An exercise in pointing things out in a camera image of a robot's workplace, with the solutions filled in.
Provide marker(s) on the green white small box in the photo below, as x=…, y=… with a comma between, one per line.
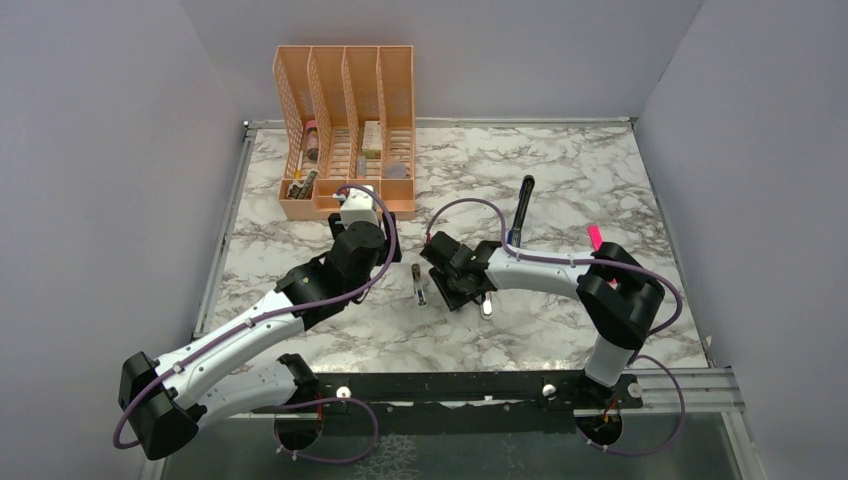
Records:
x=372, y=140

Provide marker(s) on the blue stapler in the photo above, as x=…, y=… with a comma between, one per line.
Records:
x=525, y=193

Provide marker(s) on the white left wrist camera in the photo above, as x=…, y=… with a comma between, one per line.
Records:
x=359, y=206

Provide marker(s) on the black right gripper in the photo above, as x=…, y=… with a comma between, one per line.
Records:
x=454, y=300

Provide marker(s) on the clear tape roll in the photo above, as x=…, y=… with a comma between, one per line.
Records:
x=395, y=170

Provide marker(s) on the pink glue stick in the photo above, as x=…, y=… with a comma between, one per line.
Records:
x=312, y=141

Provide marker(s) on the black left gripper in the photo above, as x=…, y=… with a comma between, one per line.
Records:
x=387, y=229

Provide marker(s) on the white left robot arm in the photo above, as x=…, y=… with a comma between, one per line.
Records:
x=166, y=401

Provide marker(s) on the orange plastic desk organizer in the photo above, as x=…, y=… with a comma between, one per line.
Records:
x=342, y=87

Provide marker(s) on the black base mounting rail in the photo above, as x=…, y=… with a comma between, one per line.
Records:
x=456, y=403

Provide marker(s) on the black label card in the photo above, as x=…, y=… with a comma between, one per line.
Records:
x=300, y=189

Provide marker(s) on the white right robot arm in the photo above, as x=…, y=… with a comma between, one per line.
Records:
x=620, y=297

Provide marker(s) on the small white stapler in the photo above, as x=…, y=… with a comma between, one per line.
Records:
x=419, y=285

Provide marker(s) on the pink highlighter marker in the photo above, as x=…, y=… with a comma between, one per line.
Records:
x=595, y=236

